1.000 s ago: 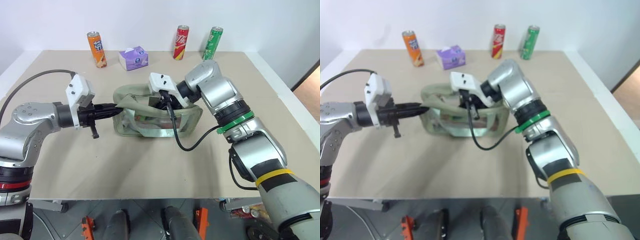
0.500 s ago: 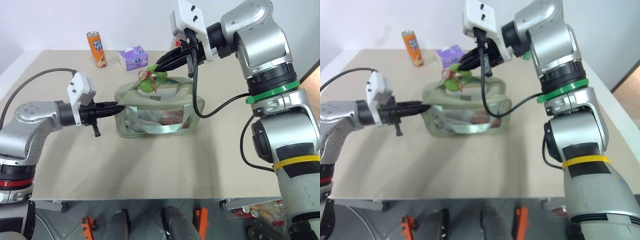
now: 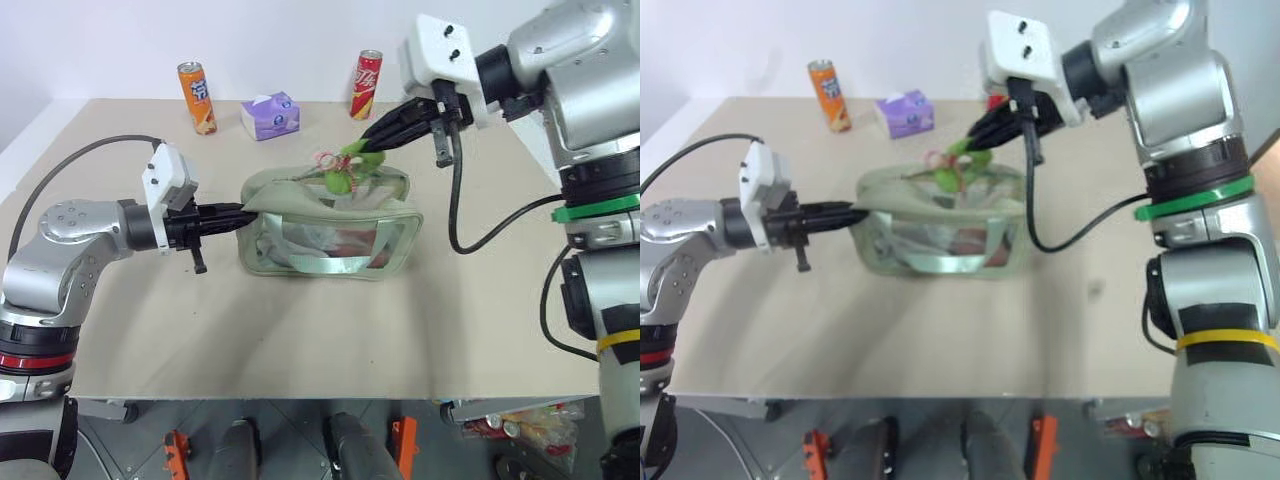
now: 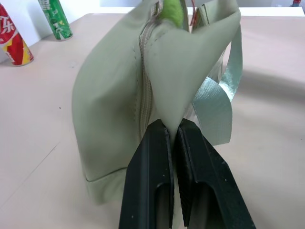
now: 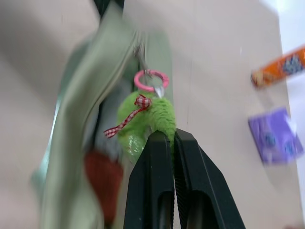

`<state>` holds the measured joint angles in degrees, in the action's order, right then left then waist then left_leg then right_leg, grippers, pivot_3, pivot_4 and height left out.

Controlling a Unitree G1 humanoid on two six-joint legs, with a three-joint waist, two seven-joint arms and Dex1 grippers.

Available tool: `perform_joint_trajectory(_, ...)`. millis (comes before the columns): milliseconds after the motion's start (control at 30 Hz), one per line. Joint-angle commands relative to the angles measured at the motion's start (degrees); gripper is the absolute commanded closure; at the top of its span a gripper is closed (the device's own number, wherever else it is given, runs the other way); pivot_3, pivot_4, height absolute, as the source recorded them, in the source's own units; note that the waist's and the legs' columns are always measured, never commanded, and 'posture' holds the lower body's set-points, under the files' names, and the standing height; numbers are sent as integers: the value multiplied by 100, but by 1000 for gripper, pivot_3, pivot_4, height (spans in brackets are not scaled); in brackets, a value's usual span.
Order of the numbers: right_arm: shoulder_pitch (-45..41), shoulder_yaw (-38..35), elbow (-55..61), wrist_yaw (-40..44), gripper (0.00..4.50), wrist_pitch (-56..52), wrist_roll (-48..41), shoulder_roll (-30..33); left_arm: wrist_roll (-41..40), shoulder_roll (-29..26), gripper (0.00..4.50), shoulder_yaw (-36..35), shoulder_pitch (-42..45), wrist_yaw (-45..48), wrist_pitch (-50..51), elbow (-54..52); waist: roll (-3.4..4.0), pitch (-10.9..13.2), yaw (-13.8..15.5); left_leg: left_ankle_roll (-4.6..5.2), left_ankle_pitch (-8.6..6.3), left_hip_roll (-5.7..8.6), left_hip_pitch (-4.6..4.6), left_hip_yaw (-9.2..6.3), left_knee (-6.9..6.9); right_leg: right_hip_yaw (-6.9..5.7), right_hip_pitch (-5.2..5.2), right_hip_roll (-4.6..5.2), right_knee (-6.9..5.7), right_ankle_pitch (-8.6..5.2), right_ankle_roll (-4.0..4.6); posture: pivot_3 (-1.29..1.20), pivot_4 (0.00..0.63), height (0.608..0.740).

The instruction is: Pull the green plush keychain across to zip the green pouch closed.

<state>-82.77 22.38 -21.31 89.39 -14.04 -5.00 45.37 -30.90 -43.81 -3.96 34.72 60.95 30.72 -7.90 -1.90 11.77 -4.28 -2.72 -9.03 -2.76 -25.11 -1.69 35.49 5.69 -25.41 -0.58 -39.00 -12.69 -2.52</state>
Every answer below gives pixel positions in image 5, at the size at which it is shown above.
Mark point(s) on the purple tissue pack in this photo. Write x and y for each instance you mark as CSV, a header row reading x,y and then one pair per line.
x,y
274,136

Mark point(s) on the green plush zipper charm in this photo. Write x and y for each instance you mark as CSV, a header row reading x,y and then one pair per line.
x,y
152,114

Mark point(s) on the red brown object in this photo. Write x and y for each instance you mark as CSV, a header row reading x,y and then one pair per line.
x,y
104,181

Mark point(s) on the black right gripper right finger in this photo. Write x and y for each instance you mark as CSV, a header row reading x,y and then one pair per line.
x,y
205,181

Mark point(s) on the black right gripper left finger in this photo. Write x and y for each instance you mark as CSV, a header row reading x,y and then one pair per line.
x,y
150,181

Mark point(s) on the orange soda can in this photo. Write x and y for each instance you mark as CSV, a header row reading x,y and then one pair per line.
x,y
278,69

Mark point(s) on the green transparent pouch bag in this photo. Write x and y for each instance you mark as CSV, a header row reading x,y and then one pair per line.
x,y
71,107

